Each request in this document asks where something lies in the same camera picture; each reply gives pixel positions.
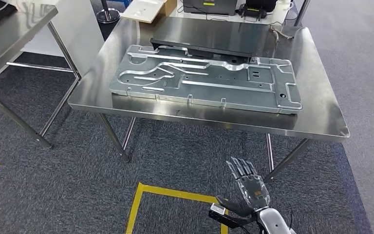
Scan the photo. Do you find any black device green label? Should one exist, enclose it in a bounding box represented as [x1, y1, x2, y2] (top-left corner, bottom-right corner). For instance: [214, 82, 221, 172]
[183, 0, 238, 17]

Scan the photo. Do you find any white cabinet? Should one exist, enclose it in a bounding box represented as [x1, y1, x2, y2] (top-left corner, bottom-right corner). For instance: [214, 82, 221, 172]
[0, 0, 105, 77]

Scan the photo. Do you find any black plastic frame part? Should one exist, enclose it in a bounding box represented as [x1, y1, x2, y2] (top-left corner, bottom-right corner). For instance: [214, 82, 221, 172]
[150, 38, 254, 64]

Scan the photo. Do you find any steel workbench table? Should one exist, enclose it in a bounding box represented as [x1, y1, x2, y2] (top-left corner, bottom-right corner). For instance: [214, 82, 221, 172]
[67, 16, 351, 182]

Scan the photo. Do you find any stamped grey metal plate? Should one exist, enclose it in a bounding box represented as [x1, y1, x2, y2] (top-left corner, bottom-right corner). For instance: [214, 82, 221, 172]
[109, 44, 304, 115]

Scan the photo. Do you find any steel side table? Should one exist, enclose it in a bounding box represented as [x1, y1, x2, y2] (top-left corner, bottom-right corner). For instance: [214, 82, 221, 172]
[0, 2, 82, 150]

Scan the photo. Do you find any steel pole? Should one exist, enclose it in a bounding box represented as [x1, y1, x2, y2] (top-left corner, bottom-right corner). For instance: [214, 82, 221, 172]
[293, 0, 311, 27]

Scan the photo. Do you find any blue crate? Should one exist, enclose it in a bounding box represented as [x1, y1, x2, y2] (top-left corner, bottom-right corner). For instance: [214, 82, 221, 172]
[105, 0, 133, 9]

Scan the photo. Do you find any small grey strap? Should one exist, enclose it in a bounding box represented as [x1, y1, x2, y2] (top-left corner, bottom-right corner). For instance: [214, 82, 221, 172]
[268, 25, 295, 42]

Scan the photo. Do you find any black stanchion post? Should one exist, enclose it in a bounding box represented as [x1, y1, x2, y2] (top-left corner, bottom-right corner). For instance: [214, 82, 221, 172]
[96, 0, 121, 24]

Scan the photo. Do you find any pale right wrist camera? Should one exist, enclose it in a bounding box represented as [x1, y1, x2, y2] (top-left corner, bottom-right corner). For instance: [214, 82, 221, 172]
[208, 202, 236, 227]

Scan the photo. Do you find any beige cardboard box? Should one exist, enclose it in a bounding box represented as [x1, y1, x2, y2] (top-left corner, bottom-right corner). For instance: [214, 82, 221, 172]
[120, 0, 178, 24]

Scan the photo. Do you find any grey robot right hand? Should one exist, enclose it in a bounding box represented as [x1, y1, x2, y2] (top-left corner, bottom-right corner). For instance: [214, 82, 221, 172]
[216, 157, 271, 217]

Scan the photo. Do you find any yellow floor tape square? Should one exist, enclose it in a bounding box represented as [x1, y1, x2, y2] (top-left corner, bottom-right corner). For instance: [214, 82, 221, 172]
[125, 182, 229, 234]

